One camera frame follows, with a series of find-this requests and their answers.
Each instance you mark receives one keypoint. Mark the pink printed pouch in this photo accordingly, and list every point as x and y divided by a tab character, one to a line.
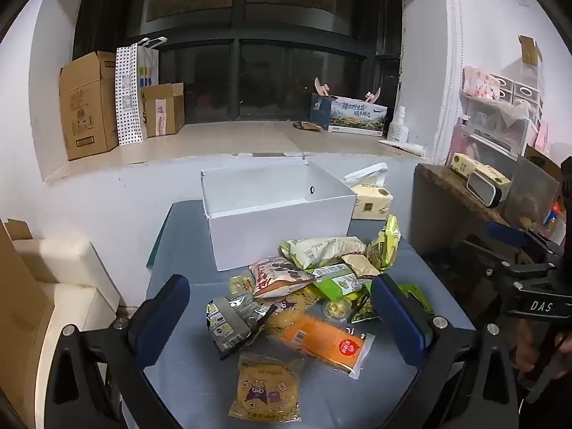
480	82

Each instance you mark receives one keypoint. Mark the small yellow jelly cup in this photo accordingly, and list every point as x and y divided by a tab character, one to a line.
336	308

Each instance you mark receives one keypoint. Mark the landscape printed gift box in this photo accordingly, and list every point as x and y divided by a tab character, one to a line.
357	116

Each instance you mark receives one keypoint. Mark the green yellow snack packet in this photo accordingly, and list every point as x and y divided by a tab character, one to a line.
384	245

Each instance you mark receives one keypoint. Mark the person's right hand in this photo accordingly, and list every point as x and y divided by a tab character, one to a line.
526	353

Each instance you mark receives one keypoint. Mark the plastic drawer organizer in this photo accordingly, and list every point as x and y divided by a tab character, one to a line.
500	116

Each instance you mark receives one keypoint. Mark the pale green chip bag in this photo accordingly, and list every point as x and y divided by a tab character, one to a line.
321	250

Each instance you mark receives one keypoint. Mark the beige brown-edged snack packet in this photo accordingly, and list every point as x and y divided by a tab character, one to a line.
359	266

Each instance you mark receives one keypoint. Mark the brown wrapper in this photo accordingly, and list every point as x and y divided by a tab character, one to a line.
306	126

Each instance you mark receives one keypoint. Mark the yellow tissue box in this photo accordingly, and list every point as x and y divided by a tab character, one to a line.
478	170

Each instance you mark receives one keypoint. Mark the flat brown cardboard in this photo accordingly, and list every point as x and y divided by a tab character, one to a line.
18	321

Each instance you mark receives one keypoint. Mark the orange snack packet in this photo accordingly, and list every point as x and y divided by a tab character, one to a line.
321	339

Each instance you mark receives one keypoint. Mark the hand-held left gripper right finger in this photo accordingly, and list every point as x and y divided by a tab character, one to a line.
397	326

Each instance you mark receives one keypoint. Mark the pink curved ornament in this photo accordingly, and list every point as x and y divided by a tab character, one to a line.
321	87
373	94

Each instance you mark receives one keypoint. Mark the large cardboard box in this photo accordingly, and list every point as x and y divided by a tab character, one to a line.
87	107

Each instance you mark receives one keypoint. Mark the small yellow round packet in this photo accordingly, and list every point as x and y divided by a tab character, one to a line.
241	283

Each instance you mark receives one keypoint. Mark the cardboard piece on wall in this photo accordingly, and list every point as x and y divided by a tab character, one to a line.
529	49

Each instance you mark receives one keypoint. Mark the dark blue box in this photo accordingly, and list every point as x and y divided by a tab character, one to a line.
319	109

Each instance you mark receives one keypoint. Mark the silver dark snack packet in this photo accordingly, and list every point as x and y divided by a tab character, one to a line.
230	321

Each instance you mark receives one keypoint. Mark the white tube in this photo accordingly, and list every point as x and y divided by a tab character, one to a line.
402	146

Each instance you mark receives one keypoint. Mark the cream tissue pack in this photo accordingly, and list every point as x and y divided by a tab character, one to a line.
371	199

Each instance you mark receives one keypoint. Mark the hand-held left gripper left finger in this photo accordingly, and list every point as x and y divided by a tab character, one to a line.
163	317

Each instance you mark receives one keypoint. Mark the clear plastic container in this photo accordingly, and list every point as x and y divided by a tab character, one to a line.
531	196

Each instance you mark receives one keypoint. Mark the white cardboard box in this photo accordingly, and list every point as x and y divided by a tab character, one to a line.
277	214

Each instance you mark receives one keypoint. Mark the wooden side table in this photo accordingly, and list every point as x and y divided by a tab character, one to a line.
451	187

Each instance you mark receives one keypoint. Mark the white paper bag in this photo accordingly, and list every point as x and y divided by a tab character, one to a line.
148	69

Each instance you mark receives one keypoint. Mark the yellow waffle snack packet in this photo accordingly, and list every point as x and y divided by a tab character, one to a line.
266	388

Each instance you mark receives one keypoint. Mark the dark window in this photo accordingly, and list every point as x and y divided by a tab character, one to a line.
239	31

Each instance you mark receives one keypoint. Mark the polka dot paper bag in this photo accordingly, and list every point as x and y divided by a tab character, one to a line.
131	94

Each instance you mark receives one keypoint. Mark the small open cardboard box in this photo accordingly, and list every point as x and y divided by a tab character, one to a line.
163	109

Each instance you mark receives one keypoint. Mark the red white snack packet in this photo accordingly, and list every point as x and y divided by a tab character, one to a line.
277	277

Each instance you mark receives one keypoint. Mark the green white snack packet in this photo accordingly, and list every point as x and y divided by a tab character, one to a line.
339	282

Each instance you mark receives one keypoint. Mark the yellow crinkled snack packet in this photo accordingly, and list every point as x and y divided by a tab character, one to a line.
304	299

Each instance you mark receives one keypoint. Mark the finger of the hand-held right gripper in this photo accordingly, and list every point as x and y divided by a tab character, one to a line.
505	233
482	259

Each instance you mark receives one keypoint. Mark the white plastic bottle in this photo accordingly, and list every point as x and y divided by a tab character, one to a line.
397	126

